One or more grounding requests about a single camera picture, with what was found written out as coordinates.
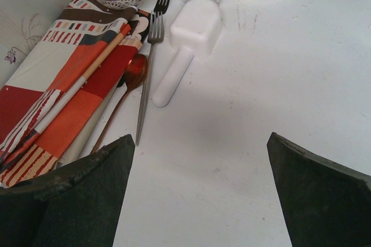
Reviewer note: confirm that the brown wooden spoon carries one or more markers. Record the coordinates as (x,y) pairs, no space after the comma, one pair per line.
(133,77)

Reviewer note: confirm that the striped orange kitchen towel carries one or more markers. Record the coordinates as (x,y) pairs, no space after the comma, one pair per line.
(64,80)

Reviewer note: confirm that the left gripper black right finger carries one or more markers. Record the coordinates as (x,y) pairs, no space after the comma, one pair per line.
(323,203)

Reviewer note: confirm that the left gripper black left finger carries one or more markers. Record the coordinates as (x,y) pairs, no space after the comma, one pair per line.
(76,205)

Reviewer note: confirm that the white plastic scoop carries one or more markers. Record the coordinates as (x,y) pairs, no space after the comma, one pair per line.
(193,33)

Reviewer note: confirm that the metal fork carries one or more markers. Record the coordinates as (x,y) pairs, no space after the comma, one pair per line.
(155,36)

